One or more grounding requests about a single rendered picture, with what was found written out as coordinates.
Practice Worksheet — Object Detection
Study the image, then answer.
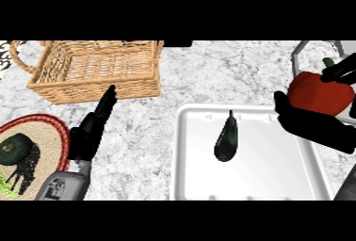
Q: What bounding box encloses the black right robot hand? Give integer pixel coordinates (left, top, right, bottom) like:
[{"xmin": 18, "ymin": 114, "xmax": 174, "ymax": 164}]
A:
[{"xmin": 273, "ymin": 52, "xmax": 356, "ymax": 155}]

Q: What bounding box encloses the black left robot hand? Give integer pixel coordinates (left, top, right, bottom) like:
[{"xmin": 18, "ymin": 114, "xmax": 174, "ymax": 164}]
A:
[{"xmin": 67, "ymin": 84, "xmax": 118, "ymax": 163}]

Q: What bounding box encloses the red bell pepper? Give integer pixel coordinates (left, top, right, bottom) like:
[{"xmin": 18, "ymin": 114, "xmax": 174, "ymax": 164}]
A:
[{"xmin": 287, "ymin": 56, "xmax": 356, "ymax": 118}]

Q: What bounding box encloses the white plastic tray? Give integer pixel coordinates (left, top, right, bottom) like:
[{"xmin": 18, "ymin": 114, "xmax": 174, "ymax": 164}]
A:
[{"xmin": 169, "ymin": 103, "xmax": 335, "ymax": 201}]

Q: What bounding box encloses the round red-rimmed woven placemat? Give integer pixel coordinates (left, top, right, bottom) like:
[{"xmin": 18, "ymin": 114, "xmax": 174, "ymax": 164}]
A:
[{"xmin": 0, "ymin": 113, "xmax": 73, "ymax": 201}]

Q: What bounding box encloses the tan wicker basket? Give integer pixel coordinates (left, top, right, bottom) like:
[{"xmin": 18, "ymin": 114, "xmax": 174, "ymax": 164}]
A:
[{"xmin": 9, "ymin": 40, "xmax": 166, "ymax": 105}]

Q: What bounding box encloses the dark green round vegetable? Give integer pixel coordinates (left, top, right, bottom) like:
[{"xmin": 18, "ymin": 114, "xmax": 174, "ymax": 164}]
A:
[{"xmin": 0, "ymin": 133, "xmax": 34, "ymax": 167}]

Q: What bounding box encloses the dark green eggplant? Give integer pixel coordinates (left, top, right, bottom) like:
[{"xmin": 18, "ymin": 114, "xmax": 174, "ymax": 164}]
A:
[{"xmin": 213, "ymin": 109, "xmax": 241, "ymax": 163}]

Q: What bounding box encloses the light green leafy vegetable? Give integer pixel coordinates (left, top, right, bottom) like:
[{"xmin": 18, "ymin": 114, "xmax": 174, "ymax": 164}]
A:
[{"xmin": 0, "ymin": 171, "xmax": 21, "ymax": 200}]

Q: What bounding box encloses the black scrollwork object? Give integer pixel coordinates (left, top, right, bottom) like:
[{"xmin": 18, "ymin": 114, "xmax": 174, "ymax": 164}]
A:
[{"xmin": 0, "ymin": 40, "xmax": 15, "ymax": 80}]

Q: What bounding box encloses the dark flat object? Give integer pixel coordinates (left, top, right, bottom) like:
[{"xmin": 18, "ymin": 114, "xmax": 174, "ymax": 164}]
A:
[{"xmin": 163, "ymin": 40, "xmax": 195, "ymax": 48}]

